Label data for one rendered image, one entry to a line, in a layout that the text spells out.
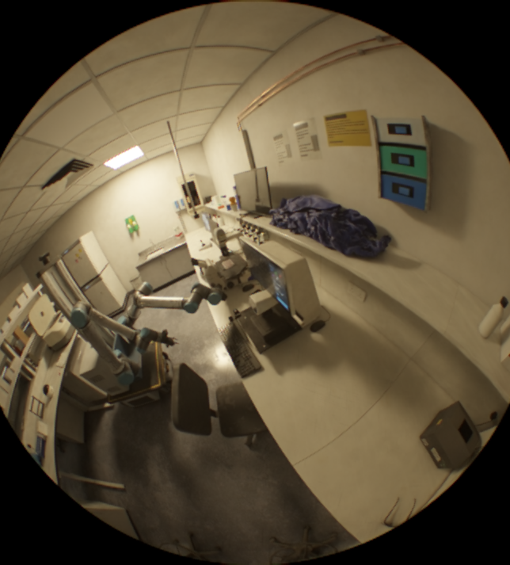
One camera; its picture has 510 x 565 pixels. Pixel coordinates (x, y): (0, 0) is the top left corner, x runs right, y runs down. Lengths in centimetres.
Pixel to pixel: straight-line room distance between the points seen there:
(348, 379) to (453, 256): 81
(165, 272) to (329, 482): 379
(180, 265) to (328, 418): 346
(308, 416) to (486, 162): 135
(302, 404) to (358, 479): 53
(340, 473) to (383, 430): 29
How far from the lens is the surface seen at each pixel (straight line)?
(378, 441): 101
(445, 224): 93
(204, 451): 188
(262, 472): 173
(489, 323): 81
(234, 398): 130
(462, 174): 91
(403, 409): 109
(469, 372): 114
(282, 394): 96
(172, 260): 361
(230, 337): 118
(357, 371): 104
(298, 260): 78
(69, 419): 322
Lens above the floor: 167
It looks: 36 degrees down
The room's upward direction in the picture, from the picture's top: 15 degrees counter-clockwise
